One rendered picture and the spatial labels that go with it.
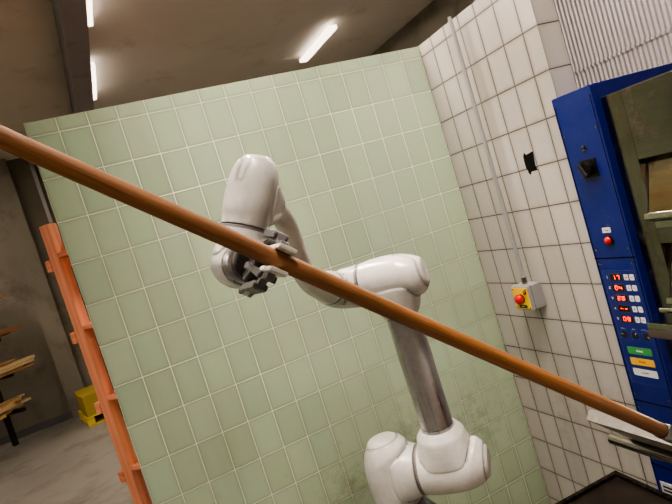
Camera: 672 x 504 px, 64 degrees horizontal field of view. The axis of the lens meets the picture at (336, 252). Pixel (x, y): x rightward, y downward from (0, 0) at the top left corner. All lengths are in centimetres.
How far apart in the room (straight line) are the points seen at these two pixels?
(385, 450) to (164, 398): 82
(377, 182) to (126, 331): 115
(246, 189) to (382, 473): 103
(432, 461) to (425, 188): 119
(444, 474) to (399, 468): 14
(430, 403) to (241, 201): 87
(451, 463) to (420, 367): 30
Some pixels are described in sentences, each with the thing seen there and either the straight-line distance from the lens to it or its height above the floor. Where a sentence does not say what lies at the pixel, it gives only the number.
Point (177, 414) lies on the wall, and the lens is 213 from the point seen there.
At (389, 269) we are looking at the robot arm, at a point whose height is 180.
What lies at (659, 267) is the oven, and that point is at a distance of 193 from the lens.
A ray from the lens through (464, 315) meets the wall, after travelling 251.
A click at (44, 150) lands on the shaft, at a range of 84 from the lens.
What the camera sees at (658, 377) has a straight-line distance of 207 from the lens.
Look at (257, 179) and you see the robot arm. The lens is 115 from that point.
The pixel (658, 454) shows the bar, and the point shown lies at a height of 117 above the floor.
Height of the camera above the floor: 200
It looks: 4 degrees down
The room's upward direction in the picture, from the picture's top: 17 degrees counter-clockwise
